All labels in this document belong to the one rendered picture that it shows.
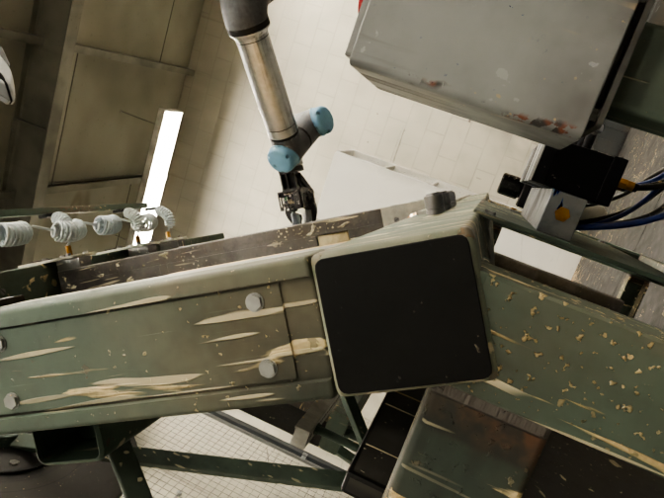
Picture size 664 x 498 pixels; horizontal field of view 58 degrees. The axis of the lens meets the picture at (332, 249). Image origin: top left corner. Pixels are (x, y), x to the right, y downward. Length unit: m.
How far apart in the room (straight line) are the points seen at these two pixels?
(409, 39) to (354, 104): 5.91
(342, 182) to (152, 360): 4.46
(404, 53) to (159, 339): 0.29
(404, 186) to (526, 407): 4.41
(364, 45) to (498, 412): 0.27
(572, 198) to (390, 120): 5.59
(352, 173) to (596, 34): 4.51
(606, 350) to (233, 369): 0.27
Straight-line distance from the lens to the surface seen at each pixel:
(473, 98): 0.43
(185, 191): 7.11
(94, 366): 0.55
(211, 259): 1.62
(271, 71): 1.42
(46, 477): 1.99
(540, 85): 0.43
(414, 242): 0.42
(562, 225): 0.71
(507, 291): 0.43
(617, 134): 5.17
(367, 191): 4.88
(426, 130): 6.19
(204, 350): 0.49
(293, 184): 1.65
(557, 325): 0.44
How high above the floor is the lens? 0.80
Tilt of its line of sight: 12 degrees up
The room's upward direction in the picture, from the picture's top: 68 degrees counter-clockwise
